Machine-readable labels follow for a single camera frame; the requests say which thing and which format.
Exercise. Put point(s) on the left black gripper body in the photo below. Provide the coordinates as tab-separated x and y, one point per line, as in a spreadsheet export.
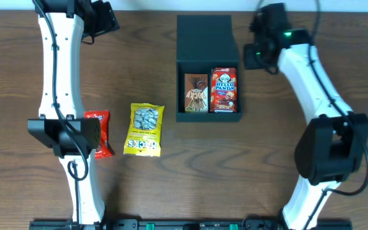
106	18

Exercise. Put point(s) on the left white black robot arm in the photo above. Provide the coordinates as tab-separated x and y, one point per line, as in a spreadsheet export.
61	124

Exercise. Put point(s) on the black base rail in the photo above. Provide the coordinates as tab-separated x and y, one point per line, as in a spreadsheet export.
134	224

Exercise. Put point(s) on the red Hacks candy bag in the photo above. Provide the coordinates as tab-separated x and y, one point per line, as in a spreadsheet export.
103	150

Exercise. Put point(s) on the brown Pocky box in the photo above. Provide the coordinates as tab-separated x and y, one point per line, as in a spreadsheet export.
196	93

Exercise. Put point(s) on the yellow Hacks candy bag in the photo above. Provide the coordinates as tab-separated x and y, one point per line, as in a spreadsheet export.
144	131

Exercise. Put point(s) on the red Hello Panda box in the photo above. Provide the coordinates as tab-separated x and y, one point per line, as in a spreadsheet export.
224	90

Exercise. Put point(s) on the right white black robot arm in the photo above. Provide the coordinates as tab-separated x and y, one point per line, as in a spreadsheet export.
331	156

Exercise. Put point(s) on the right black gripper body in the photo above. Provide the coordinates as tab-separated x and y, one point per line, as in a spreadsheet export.
252	56

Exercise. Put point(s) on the black gift box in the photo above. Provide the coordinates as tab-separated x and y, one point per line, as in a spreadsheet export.
205	42

